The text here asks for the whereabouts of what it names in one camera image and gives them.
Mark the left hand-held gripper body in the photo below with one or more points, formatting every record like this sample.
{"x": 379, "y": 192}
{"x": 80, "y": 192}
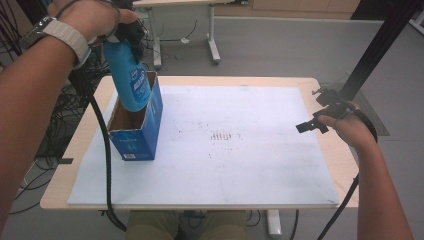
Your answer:
{"x": 131, "y": 31}

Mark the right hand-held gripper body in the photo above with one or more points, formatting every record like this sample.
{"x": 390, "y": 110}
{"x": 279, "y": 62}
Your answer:
{"x": 333, "y": 101}

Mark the blue bottle with white cap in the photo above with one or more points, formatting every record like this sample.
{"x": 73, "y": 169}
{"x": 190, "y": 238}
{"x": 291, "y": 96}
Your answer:
{"x": 128, "y": 80}

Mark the blue cardboard box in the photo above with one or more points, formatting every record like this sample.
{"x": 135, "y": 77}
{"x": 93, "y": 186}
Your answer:
{"x": 140, "y": 140}

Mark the person's right hand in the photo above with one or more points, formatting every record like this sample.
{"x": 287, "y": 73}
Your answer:
{"x": 353, "y": 130}

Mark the person's left hand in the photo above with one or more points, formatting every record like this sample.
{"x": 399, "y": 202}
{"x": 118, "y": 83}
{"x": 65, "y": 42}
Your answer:
{"x": 90, "y": 16}

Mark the black metal stand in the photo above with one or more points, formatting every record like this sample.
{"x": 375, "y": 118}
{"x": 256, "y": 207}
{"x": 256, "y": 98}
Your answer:
{"x": 376, "y": 46}

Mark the white-legged desk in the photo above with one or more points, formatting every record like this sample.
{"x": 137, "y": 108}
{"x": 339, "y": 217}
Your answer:
{"x": 213, "y": 33}

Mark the white table mat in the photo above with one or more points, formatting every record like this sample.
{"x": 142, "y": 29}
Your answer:
{"x": 233, "y": 166}

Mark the white table leg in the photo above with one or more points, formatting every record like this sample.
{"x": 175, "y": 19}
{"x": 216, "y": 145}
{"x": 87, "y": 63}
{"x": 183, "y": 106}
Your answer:
{"x": 274, "y": 223}

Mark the person's olive pants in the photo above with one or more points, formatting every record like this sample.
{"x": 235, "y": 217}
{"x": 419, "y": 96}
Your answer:
{"x": 153, "y": 226}

